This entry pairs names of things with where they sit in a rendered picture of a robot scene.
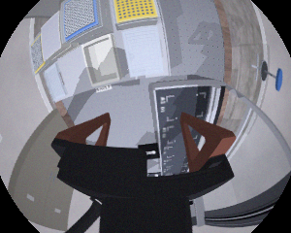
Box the black square pad with white label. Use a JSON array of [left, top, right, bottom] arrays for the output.
[[138, 143, 160, 159]]

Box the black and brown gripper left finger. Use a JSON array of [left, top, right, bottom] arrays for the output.
[[55, 113, 111, 147]]

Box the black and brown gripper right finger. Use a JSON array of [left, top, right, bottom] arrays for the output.
[[180, 112, 236, 173]]

